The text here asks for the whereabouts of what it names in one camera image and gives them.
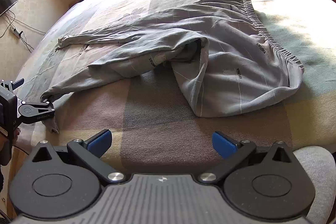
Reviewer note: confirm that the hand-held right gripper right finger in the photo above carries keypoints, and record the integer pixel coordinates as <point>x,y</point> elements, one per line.
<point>223,145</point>

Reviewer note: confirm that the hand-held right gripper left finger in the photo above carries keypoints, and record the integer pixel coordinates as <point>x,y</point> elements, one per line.
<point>101,143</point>

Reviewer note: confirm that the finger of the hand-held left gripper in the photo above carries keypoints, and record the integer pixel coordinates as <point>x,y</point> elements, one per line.
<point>36,109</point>
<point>16,83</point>

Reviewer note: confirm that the grey printed pants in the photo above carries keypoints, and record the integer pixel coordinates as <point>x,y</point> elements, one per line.
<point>223,69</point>

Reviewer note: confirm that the white power strip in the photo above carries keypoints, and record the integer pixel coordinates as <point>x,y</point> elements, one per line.
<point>16,32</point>

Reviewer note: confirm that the bed with patchwork sheet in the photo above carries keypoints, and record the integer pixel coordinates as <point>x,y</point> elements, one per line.
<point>162,119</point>

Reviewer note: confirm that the person's grey trouser leg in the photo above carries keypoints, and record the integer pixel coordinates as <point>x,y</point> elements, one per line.
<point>317,174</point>

